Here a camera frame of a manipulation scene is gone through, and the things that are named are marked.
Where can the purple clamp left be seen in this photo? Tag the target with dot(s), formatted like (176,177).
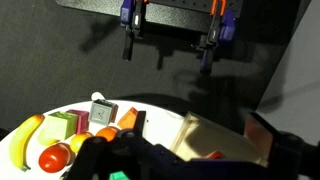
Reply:
(132,19)

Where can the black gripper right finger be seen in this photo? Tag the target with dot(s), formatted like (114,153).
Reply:
(285,154)

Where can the red tomato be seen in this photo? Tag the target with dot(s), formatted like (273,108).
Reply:
(56,157)

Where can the wooden tray box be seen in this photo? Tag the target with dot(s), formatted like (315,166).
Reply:
(201,138)

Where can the yellow lemon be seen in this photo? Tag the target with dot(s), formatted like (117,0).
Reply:
(77,141)

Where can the purple clamp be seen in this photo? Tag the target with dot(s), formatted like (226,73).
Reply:
(221,30)
(132,19)

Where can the black perforated breadboard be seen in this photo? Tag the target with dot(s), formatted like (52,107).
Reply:
(193,15)

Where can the green block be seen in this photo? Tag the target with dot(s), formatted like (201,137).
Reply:
(118,176)

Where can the white round table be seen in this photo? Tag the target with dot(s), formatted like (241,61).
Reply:
(139,159)

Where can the orange cube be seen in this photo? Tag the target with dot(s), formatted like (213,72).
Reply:
(128,119)

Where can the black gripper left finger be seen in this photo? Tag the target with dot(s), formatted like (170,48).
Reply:
(88,163)

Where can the light green cube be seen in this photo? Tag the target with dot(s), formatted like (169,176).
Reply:
(60,125)

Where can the magenta block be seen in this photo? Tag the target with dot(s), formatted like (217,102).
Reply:
(82,121)

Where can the orange fruit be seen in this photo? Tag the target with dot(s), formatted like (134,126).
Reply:
(108,133)

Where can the purple clamp right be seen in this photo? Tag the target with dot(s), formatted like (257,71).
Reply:
(221,30)

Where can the yellow banana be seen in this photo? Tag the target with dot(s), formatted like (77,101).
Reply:
(20,140)

